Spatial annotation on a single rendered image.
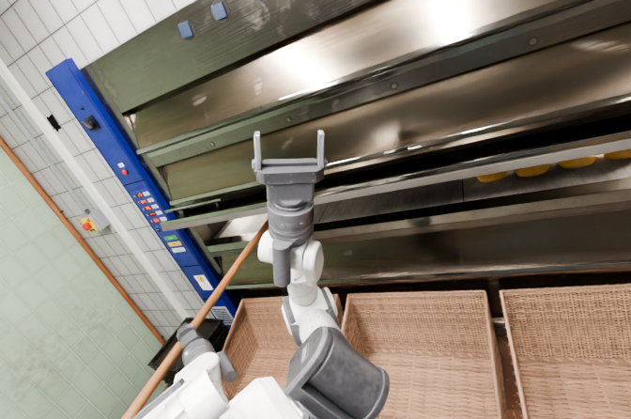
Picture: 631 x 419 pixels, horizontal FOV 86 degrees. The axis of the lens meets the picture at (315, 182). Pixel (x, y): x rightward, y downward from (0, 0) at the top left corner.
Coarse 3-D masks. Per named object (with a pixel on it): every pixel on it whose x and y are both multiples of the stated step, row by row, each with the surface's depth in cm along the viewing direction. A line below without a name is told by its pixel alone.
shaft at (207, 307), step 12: (264, 228) 155; (252, 240) 148; (240, 264) 137; (228, 276) 131; (216, 288) 126; (216, 300) 123; (204, 312) 117; (192, 324) 113; (180, 348) 107; (168, 360) 103; (156, 372) 100; (156, 384) 97; (144, 396) 94; (132, 408) 91
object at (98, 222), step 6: (96, 210) 179; (84, 216) 178; (90, 216) 176; (96, 216) 178; (102, 216) 181; (84, 222) 179; (90, 222) 177; (96, 222) 178; (102, 222) 180; (108, 222) 183; (90, 228) 180; (96, 228) 178; (102, 228) 180
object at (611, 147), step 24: (600, 120) 92; (624, 120) 86; (504, 144) 99; (528, 144) 93; (600, 144) 78; (624, 144) 76; (384, 168) 117; (408, 168) 108; (480, 168) 90; (504, 168) 88; (264, 192) 143; (360, 192) 105; (384, 192) 102; (216, 216) 133; (240, 216) 128
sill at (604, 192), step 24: (552, 192) 105; (576, 192) 101; (600, 192) 97; (624, 192) 95; (384, 216) 130; (408, 216) 123; (432, 216) 119; (456, 216) 116; (480, 216) 113; (216, 240) 170; (240, 240) 159
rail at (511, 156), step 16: (560, 144) 81; (576, 144) 80; (592, 144) 79; (480, 160) 89; (496, 160) 88; (512, 160) 86; (400, 176) 99; (416, 176) 97; (320, 192) 111; (336, 192) 108; (240, 208) 126; (256, 208) 123; (160, 224) 147
